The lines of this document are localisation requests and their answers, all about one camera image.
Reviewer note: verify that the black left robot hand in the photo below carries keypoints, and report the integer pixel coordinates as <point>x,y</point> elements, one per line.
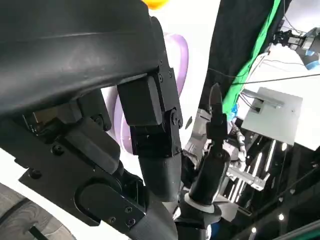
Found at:
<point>75,50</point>

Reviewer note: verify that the orange white toy bread roll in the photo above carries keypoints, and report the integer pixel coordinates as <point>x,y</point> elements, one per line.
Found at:
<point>156,3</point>

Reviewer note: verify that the lilac plate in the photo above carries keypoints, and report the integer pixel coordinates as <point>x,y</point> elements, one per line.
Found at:
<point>181,57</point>

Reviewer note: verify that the black backdrop cloth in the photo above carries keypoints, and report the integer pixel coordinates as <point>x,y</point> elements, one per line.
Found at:
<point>232,37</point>

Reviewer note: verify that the green cloth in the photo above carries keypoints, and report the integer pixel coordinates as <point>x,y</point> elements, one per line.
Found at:
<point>250,62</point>

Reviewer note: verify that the grey metal box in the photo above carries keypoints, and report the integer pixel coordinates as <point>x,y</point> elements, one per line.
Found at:
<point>275,117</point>

